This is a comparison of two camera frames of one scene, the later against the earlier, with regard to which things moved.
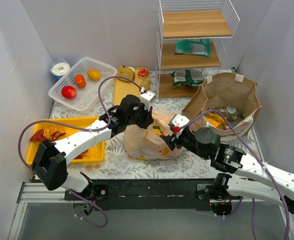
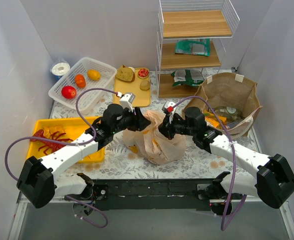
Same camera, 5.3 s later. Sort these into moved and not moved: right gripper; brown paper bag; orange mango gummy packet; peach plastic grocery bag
Moved: right gripper
Not moved: orange mango gummy packet; brown paper bag; peach plastic grocery bag
